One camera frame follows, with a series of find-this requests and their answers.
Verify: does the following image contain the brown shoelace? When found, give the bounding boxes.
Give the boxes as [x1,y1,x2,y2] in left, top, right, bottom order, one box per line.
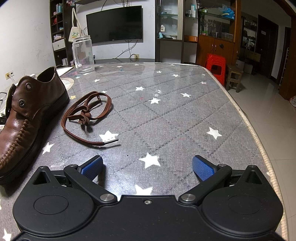
[61,91,118,146]

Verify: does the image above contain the brown leather shoe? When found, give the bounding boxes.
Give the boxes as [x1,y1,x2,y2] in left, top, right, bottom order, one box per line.
[1,66,69,185]

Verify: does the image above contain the small wooden stool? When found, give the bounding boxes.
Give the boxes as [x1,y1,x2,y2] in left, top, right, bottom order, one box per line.
[226,65,243,92]

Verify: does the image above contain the white paper sheet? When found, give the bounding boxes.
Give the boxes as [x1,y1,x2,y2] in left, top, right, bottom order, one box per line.
[56,67,73,77]

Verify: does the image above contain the red plastic stool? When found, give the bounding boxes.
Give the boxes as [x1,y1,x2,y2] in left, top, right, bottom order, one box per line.
[205,53,226,86]

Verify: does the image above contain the clear glass mug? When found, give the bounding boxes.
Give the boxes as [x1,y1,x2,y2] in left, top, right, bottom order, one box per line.
[72,35,95,74]

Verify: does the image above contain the white canvas tote bag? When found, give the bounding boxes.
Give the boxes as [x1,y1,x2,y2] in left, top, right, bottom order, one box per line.
[68,8,82,43]

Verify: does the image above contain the brown wooden cabinet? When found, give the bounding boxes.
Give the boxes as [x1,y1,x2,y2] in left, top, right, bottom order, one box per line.
[196,1,241,66]

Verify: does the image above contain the black flat television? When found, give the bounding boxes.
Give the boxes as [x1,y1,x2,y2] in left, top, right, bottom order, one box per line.
[86,6,143,43]

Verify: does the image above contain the glass display cabinet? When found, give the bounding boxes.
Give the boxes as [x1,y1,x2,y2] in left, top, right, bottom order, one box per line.
[155,0,199,64]

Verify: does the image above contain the dark cubby bookshelf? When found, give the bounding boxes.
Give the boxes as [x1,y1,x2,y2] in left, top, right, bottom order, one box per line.
[49,0,76,66]

